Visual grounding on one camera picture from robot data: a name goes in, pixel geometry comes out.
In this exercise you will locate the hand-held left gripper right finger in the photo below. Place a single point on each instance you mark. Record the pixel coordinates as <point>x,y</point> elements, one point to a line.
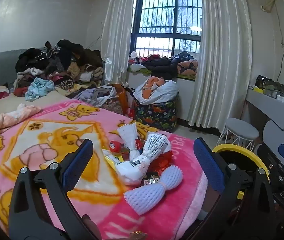
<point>208,165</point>

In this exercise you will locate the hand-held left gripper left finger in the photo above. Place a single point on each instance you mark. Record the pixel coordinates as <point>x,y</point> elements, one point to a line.
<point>78,162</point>

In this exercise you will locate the yellow rimmed black bin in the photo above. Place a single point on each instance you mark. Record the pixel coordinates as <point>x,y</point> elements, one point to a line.
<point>232,147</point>

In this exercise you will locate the red lidded plastic jar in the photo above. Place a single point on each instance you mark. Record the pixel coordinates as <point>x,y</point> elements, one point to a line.
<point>114,147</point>

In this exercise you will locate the white black-lined foam net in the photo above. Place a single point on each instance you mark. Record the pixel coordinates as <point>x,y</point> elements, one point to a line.
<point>157,142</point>

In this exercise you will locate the white labelled plastic package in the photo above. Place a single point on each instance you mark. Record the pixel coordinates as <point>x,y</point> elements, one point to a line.
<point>134,167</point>

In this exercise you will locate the white foam fruit net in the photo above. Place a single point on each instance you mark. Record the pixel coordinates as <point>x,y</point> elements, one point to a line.
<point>128,135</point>

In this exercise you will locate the lavender foam fruit net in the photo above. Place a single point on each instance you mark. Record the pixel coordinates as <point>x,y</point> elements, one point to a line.
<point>154,187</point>

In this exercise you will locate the yellow clear plastic wrapper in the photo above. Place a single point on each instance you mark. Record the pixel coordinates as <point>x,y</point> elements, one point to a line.
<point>111,158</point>

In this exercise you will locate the pink cartoon printed blanket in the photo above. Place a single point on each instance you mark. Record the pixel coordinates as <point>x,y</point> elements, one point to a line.
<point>44,135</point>

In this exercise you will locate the red crinkled wrapper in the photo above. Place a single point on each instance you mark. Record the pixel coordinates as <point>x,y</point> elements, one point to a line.
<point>163,161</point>

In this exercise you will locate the grey round stool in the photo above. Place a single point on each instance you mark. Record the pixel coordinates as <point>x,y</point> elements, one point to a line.
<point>242,130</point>

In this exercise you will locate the grey vanity desk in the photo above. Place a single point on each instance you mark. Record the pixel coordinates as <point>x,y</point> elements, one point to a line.
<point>269,105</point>

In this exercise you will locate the floral fabric bag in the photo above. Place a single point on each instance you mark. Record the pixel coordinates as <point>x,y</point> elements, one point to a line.
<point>111,106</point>

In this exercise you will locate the grey garment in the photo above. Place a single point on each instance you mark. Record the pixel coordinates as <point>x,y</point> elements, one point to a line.
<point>94,95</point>

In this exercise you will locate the small yellow box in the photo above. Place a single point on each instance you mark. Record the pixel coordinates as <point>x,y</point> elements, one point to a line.
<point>257,89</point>

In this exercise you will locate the dinosaur print fabric basket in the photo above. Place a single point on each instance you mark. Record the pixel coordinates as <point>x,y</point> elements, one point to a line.
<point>157,115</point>

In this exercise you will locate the black glossy bag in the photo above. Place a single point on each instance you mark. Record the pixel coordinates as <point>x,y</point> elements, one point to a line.
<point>267,82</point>

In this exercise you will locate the orange bag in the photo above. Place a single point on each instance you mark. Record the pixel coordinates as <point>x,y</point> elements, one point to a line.
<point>122,97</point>

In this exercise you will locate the peach fleece garment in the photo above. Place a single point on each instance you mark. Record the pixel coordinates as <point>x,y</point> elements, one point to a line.
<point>6,118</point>

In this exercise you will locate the light blue garment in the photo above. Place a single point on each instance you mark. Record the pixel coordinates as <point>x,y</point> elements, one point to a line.
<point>38,87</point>

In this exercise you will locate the white bag of clothes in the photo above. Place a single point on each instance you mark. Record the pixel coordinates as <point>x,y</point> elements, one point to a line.
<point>167,90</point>

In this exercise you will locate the dark clothes pile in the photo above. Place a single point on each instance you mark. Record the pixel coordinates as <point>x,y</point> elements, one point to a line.
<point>64,62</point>

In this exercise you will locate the cream curtain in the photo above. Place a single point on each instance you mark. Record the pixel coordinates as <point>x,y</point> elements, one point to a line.
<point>222,55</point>
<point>118,30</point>

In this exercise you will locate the clothes heap on windowsill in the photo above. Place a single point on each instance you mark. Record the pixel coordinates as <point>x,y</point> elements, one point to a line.
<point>162,63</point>

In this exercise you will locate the barred window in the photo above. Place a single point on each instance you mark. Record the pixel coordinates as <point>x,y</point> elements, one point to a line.
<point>157,17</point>

